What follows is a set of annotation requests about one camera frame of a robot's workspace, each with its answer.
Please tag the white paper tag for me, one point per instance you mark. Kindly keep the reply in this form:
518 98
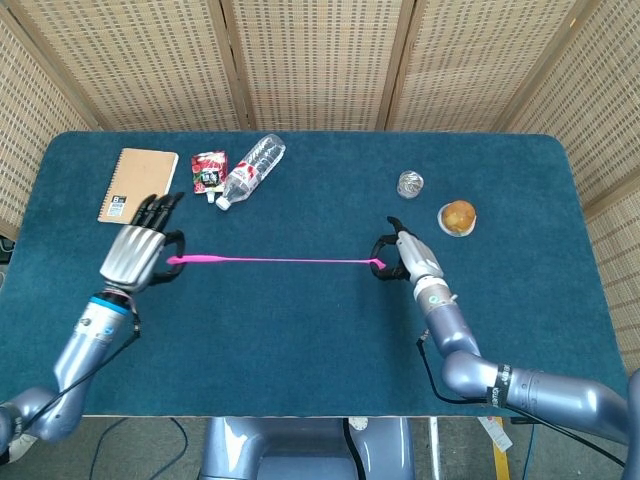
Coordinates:
495 434

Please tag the blue table mat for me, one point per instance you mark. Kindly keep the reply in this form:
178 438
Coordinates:
280 340

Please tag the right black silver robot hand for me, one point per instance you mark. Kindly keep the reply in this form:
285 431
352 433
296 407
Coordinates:
417 257

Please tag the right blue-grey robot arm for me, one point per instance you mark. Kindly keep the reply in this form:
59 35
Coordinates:
450 320

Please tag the woven bamboo folding screen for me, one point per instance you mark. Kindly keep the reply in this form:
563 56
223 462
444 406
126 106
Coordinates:
320 65

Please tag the brown spiral notebook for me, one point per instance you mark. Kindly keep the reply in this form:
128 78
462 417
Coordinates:
145 175

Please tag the red drink pouch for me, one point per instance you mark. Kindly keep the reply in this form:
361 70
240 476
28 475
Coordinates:
207 170

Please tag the pink stretchy stick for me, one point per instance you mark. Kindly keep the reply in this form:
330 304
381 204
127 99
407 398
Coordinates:
280 260

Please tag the crumpled foil ball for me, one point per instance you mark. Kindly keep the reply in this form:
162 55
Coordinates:
411 184

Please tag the metal table leg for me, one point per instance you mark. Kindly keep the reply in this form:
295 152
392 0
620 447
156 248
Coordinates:
434 450

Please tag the blue-grey robot torso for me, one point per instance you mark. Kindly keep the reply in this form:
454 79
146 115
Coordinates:
235 445

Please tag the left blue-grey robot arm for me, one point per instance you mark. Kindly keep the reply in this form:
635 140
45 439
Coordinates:
85 340

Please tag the clear plastic water bottle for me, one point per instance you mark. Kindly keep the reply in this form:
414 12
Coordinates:
247 172

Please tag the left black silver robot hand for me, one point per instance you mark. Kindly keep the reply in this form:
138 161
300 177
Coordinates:
132 255

